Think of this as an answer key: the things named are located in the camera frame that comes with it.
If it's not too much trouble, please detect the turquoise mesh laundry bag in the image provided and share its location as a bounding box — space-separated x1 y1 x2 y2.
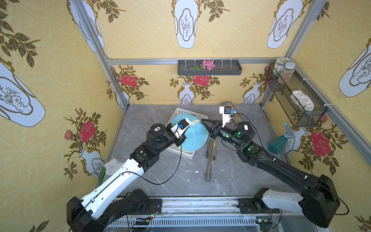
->
171 113 209 152

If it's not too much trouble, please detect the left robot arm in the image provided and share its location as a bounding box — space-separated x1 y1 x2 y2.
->
67 119 190 232

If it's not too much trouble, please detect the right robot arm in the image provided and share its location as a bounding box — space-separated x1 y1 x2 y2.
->
201 119 341 228

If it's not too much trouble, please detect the white perforated plastic basket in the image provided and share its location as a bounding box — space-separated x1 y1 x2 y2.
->
166 108 209 160

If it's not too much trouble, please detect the metal garden trowel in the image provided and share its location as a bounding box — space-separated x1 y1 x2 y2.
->
206 139 217 181

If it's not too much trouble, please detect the teal spray bottle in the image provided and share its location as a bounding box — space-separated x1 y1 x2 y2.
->
268 123 295 154

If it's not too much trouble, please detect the pink artificial flower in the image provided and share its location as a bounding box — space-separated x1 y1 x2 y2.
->
201 60 215 70

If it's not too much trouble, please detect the white cloth at left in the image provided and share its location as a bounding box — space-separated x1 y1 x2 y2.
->
104 158 125 176

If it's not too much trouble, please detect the crumpled white cloth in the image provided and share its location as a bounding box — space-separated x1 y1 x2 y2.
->
290 90 315 111

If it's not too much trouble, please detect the glass jar with grains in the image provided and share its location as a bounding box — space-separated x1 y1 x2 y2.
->
278 62 296 84

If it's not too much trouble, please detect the glass jar white lid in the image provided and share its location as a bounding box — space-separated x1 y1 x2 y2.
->
272 57 292 76

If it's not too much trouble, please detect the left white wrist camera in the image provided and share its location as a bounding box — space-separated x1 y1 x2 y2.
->
171 119 191 139

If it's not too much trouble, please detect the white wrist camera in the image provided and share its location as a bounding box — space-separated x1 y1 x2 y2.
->
219 106 236 128
171 119 191 139

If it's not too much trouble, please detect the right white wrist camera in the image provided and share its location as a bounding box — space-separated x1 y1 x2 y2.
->
219 106 236 128

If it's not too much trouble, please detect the grey wall shelf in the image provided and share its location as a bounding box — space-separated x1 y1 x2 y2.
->
177 59 243 76

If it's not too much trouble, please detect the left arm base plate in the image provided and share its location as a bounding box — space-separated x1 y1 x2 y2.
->
144 198 162 215

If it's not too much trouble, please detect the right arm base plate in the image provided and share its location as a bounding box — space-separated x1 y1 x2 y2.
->
237 198 280 214

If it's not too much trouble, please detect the black wire wall basket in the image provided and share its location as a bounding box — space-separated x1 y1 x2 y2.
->
266 63 328 127

